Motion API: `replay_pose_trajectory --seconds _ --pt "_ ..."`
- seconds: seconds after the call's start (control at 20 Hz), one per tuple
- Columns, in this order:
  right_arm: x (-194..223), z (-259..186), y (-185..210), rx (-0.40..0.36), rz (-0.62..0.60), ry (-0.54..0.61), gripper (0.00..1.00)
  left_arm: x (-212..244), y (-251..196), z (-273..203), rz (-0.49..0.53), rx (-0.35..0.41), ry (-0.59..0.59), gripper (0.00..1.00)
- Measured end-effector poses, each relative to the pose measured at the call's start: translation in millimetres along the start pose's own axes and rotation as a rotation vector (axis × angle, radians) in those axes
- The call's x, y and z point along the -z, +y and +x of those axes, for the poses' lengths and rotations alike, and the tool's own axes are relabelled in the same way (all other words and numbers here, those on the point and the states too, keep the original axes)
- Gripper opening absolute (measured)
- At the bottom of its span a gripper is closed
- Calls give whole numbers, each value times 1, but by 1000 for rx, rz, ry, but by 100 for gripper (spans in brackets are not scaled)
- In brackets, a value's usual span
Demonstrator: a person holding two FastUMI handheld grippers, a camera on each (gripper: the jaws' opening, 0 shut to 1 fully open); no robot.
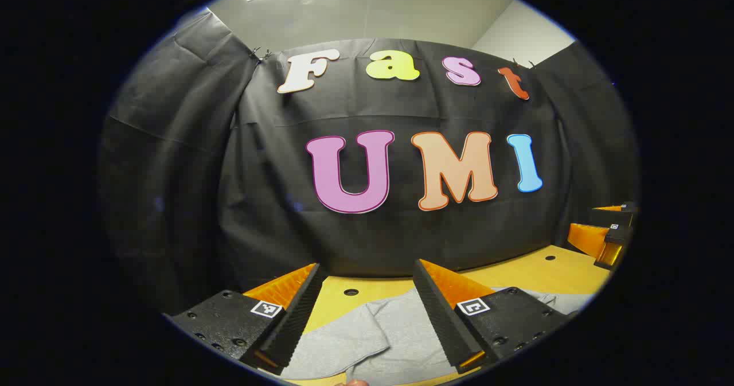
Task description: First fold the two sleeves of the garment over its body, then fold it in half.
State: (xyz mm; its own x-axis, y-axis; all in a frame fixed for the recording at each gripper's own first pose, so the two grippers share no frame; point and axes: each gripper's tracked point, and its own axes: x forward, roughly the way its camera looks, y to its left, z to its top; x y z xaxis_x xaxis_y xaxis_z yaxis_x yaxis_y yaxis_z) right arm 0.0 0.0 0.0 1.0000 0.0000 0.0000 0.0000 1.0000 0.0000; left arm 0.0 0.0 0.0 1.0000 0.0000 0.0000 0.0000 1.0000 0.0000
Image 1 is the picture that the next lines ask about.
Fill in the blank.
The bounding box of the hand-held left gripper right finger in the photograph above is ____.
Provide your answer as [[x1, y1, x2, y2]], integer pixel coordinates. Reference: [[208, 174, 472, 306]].
[[413, 259, 569, 374]]

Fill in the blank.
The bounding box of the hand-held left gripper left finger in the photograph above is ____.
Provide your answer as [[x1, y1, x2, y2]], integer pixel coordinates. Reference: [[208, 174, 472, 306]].
[[163, 263, 327, 375]]

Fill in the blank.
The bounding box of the grey sweatshirt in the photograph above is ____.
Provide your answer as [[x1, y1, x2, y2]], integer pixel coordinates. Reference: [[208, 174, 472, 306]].
[[281, 286, 597, 386]]

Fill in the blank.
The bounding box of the black backdrop cloth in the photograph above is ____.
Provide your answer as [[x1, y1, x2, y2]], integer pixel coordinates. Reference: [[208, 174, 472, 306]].
[[97, 10, 640, 318]]

